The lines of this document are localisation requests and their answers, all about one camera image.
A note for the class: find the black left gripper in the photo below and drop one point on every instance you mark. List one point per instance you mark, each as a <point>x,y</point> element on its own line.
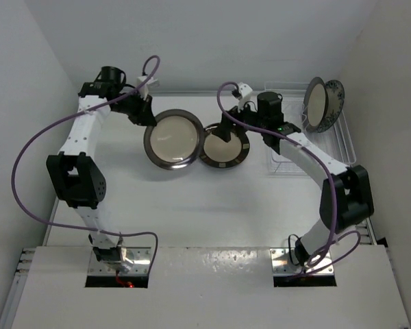
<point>142,115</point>

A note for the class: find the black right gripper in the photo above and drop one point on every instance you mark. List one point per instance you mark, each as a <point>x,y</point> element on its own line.
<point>224,129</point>

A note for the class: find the dark patterned rim plate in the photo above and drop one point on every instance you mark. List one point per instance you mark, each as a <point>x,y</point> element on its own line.
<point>224,155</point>

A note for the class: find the grey rim cream plate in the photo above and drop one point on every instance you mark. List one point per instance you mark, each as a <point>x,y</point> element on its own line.
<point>315,104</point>
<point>176,140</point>

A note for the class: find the blue floral plate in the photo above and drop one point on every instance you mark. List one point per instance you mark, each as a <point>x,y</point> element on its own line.
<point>336,97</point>

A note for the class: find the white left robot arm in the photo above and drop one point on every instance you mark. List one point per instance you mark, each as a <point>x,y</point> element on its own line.
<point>75,176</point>

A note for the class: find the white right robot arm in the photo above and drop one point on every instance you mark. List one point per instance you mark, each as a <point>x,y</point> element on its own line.
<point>346,197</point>

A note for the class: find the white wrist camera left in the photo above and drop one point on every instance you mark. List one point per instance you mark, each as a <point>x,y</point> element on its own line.
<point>144,83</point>

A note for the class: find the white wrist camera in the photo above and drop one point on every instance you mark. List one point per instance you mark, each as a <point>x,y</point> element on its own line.
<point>144,83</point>
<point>243,90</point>

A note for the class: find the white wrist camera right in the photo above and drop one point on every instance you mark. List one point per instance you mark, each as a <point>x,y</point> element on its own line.
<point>243,90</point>

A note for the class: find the white wire dish rack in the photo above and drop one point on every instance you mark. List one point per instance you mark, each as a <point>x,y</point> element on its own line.
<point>336,141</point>

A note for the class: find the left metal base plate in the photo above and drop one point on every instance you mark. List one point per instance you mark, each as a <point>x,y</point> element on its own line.
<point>136,263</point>

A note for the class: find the metal base plate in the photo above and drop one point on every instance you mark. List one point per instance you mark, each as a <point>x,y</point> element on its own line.
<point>282,266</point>
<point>136,263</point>

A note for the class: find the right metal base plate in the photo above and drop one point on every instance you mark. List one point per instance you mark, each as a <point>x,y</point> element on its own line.
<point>282,266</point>

